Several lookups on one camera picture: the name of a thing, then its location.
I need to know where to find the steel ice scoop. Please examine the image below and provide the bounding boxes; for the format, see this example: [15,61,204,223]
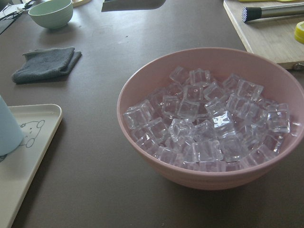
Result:
[101,0,165,12]

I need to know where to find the clear ice cubes pile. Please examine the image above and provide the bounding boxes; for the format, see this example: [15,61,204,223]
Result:
[123,66,300,172]

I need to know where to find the light blue cup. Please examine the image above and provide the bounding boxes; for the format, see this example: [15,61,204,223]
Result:
[0,96,23,156]

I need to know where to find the pink bowl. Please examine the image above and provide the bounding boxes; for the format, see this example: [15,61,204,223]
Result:
[117,47,304,190]

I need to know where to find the cream serving tray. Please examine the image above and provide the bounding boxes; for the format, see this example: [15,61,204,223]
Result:
[0,104,63,228]

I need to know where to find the grey folded cloth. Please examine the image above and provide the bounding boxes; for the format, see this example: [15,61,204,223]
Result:
[12,47,82,84]

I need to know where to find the green bowl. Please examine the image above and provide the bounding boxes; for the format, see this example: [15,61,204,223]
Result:
[28,0,73,29]

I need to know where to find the bamboo cutting board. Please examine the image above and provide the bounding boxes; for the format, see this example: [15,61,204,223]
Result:
[223,0,304,71]

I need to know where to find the half lemon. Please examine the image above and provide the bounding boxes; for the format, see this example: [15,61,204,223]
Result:
[294,21,304,44]

